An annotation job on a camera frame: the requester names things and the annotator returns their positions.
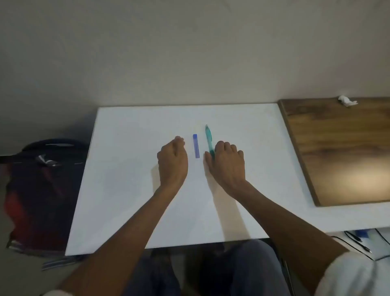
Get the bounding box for person's left hand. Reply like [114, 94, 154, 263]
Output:
[157, 136, 189, 193]

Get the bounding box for person's right hand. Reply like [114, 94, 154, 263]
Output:
[203, 141, 247, 196]

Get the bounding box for teal mechanical pencil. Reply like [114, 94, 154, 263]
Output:
[205, 124, 216, 161]

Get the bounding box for person's right forearm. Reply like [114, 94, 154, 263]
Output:
[227, 180, 349, 296]

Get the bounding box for person's left forearm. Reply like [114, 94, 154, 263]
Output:
[58, 183, 183, 296]

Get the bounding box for person's legs in jeans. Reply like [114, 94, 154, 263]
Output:
[121, 239, 290, 296]

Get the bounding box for brown wooden board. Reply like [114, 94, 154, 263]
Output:
[277, 97, 390, 207]

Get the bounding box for white tag on bag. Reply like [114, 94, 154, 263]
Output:
[35, 155, 61, 168]

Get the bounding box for crumpled white tissue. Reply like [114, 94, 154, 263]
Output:
[337, 95, 359, 108]

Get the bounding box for black and red bag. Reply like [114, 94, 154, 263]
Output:
[0, 139, 92, 255]

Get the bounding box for striped cloth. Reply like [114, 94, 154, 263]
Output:
[41, 255, 87, 271]

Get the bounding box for black cable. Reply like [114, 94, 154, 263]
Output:
[330, 229, 390, 261]

